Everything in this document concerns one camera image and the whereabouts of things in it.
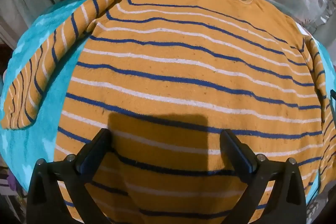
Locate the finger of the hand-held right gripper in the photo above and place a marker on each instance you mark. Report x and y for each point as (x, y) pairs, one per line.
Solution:
(333, 103)

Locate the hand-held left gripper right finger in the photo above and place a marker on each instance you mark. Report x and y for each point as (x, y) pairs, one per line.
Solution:
(237, 153)

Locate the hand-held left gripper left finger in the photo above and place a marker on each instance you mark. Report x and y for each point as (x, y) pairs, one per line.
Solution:
(97, 144)

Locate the orange striped knit sweater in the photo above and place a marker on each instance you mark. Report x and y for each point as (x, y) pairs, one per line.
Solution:
(183, 69)

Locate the turquoise star-print fleece blanket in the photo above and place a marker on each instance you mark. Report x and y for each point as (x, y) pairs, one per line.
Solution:
(26, 158)

